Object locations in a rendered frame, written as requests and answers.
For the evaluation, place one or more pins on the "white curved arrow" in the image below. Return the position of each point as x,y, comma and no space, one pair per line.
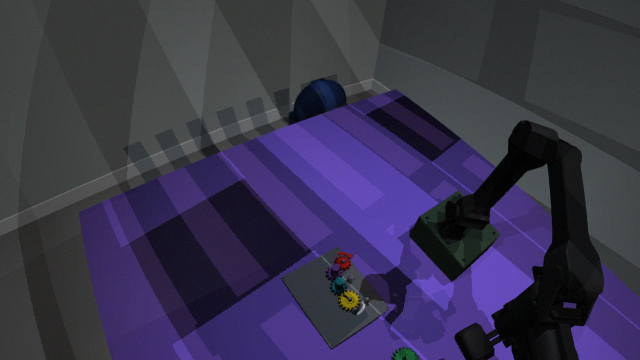
361,310

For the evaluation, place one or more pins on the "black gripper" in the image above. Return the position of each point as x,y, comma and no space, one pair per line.
476,345

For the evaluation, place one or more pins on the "green gear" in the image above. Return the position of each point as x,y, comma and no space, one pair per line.
405,354

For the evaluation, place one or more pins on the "red gear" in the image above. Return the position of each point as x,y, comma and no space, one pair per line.
345,265

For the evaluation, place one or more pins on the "dark teal gear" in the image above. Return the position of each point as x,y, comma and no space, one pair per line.
338,286

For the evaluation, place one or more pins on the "dark purple gear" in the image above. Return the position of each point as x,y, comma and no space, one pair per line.
334,272

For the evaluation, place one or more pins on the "yellow gear with black stripe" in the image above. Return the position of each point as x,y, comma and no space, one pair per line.
350,305

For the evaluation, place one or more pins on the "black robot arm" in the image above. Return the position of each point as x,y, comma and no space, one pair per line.
571,272

